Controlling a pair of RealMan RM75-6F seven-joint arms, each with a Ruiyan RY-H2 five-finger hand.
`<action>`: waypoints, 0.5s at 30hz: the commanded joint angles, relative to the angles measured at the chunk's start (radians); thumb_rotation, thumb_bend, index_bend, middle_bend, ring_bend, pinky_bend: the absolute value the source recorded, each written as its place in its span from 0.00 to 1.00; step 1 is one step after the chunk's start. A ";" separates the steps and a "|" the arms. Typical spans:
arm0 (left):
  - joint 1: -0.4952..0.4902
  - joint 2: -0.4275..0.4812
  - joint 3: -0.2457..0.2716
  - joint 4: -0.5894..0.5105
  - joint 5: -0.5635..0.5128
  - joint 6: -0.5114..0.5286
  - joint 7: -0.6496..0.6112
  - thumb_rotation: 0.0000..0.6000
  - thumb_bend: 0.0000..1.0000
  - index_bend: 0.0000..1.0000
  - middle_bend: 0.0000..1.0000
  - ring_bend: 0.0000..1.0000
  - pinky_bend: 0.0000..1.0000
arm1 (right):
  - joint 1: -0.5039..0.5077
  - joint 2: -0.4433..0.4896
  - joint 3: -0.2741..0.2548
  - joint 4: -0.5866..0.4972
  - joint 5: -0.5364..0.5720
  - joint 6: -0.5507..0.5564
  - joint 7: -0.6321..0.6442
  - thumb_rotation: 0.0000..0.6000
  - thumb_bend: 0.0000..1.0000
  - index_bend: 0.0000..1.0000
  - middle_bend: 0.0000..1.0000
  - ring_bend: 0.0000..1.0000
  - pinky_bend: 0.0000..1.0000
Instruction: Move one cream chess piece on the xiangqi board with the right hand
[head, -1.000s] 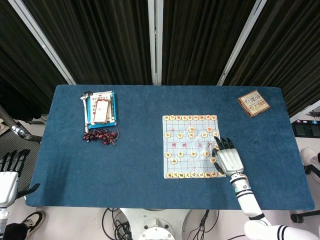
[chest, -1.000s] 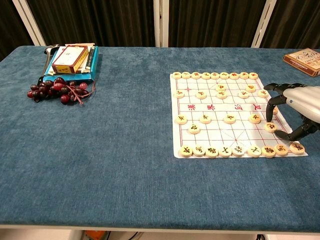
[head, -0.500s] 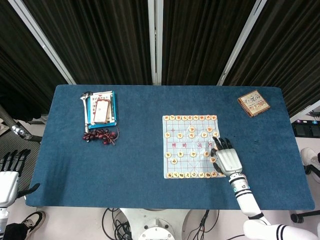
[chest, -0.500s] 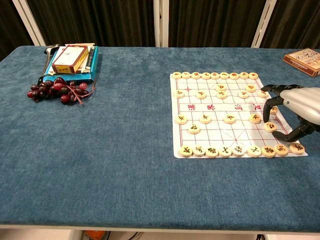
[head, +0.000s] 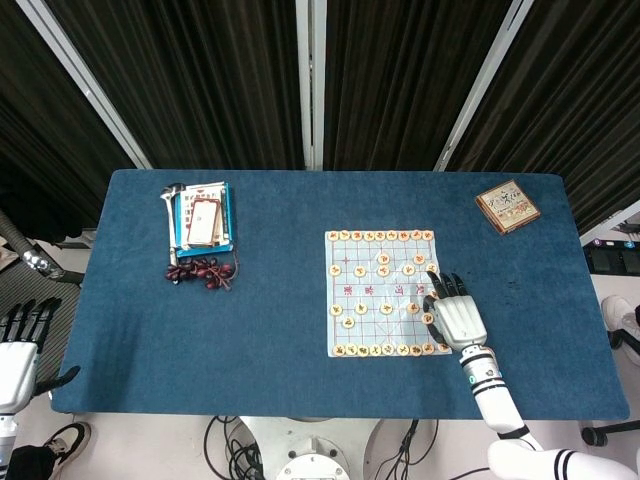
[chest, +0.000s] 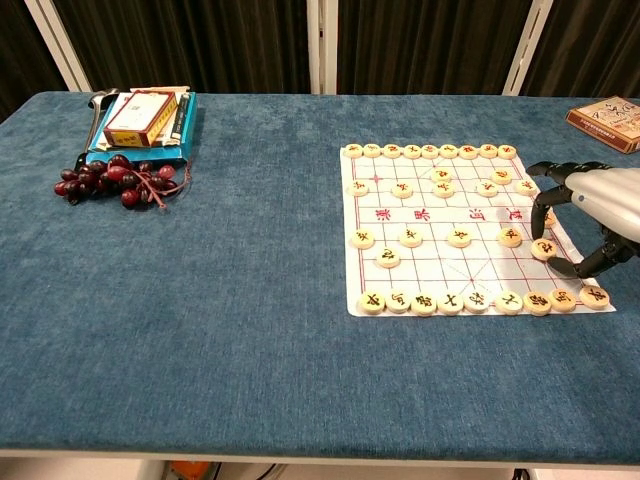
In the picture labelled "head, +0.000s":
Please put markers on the red grape bunch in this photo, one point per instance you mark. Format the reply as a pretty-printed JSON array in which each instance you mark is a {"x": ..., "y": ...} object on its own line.
[{"x": 200, "y": 271}]

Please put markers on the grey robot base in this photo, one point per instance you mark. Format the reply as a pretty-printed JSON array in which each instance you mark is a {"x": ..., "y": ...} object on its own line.
[{"x": 310, "y": 450}]

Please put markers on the dark green book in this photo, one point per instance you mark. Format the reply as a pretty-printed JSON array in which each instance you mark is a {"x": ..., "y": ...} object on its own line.
[{"x": 224, "y": 220}]

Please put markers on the brown square box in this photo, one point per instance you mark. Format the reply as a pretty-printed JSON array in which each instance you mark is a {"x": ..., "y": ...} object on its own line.
[{"x": 507, "y": 207}]

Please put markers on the dark curtain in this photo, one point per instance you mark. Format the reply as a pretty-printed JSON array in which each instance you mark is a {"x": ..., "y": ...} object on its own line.
[
  {"x": 35, "y": 150},
  {"x": 200, "y": 85},
  {"x": 575, "y": 100},
  {"x": 400, "y": 85}
]

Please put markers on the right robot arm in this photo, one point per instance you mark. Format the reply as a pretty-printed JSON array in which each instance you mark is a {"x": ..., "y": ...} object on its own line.
[{"x": 492, "y": 395}]

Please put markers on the metal ladle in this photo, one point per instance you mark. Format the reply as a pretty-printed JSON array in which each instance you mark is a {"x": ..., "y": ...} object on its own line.
[{"x": 169, "y": 192}]

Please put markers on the black wheeled chair base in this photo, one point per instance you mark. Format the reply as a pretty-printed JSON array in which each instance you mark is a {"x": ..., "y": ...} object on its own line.
[{"x": 595, "y": 436}]

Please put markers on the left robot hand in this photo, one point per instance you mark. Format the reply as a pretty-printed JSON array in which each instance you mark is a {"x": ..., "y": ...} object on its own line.
[{"x": 17, "y": 370}]

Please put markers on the white chess board sheet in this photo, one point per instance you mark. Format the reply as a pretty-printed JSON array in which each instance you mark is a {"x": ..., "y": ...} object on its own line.
[{"x": 370, "y": 295}]

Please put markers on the black equipment case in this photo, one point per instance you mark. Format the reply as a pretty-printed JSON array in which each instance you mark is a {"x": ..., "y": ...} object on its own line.
[{"x": 607, "y": 259}]

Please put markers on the black and white sneaker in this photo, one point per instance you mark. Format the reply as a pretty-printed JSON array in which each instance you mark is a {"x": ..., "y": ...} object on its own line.
[{"x": 70, "y": 440}]

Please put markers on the blue velvet tablecloth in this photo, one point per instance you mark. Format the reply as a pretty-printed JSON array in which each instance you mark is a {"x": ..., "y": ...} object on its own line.
[{"x": 250, "y": 340}]

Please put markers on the white frame post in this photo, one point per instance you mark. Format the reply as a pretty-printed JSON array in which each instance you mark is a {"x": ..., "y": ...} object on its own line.
[
  {"x": 85, "y": 85},
  {"x": 310, "y": 85},
  {"x": 480, "y": 85},
  {"x": 607, "y": 229}
]

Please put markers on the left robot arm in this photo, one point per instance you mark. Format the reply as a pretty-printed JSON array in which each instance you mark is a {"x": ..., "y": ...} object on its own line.
[{"x": 5, "y": 435}]

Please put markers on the stack of blue books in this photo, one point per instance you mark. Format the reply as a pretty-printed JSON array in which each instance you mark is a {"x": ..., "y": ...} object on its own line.
[{"x": 229, "y": 220}]

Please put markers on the black trouser leg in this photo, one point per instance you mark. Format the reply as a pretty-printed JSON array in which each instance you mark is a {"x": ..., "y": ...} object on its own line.
[{"x": 30, "y": 462}]

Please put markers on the white printed booklet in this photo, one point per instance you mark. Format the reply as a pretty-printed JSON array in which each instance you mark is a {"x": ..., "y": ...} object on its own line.
[{"x": 200, "y": 192}]

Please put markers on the red and white box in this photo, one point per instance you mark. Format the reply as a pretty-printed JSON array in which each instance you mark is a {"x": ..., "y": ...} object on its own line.
[{"x": 204, "y": 222}]

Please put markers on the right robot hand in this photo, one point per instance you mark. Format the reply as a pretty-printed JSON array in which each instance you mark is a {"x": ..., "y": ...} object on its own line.
[{"x": 460, "y": 320}]

